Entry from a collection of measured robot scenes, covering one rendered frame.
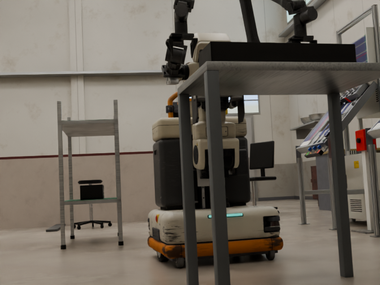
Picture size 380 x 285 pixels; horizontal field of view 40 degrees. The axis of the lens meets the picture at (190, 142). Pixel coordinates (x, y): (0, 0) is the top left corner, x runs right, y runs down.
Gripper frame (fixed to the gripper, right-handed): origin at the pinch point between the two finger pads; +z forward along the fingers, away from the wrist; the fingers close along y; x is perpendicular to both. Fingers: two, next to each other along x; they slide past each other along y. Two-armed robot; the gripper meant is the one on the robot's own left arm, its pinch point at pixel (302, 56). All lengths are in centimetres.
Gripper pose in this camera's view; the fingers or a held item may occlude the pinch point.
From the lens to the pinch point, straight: 252.1
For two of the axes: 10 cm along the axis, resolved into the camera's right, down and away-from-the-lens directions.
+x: -2.4, 0.9, 9.7
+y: 9.7, -0.3, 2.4
